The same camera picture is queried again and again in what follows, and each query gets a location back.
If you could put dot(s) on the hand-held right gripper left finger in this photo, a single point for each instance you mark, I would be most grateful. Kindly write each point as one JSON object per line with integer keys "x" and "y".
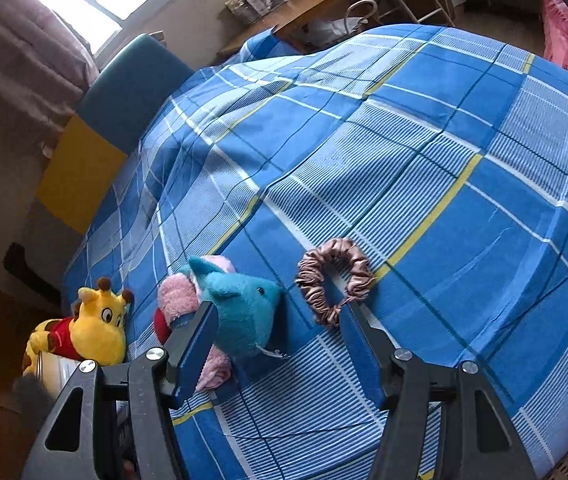
{"x": 199, "y": 345}

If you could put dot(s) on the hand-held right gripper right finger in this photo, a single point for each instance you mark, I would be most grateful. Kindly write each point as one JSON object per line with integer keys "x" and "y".
{"x": 356, "y": 345}

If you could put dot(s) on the pink fuzzy sock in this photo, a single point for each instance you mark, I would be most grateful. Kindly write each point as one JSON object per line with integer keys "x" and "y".
{"x": 176, "y": 300}

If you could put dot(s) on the teal dolphin plush toy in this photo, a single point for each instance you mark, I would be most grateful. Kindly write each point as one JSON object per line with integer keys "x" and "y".
{"x": 244, "y": 310}

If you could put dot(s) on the brown satin scrunchie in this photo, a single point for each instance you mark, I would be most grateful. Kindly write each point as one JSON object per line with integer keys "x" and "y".
{"x": 309, "y": 280}

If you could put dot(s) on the red sock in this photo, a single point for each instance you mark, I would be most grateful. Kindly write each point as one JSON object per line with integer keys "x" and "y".
{"x": 161, "y": 327}

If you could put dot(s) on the yellow giraffe plush toy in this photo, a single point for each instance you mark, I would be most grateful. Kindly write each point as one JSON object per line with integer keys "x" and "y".
{"x": 94, "y": 330}

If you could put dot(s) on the white tin can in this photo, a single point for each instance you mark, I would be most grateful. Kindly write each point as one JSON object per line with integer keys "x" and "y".
{"x": 56, "y": 372}

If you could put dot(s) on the blue plaid bedsheet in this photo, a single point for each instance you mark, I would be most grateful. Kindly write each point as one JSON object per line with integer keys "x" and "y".
{"x": 413, "y": 185}

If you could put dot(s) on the blue yellow grey headboard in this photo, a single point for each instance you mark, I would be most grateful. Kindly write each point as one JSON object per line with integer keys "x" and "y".
{"x": 129, "y": 90}

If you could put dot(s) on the beige curtain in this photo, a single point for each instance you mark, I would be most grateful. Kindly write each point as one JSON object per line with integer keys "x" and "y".
{"x": 19, "y": 65}

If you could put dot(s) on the wooden desk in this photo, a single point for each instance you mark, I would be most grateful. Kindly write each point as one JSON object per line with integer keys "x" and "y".
{"x": 294, "y": 10}

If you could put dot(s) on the clear jars on desk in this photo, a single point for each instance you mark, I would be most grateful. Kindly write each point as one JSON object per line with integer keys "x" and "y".
{"x": 254, "y": 2}

